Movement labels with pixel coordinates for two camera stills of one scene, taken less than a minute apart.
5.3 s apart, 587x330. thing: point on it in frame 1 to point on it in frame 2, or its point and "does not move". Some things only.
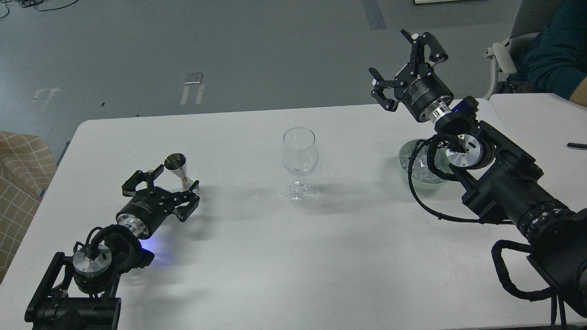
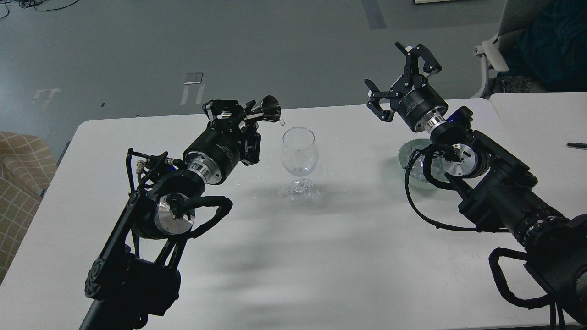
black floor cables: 26,3 does not move
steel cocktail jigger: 177,162 to 269,107
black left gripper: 147,210 to 215,154
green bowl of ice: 421,177 does not move
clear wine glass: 300,154 does not move
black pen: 578,146 does not move
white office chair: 530,18 to 492,60
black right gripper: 424,93 to 413,97
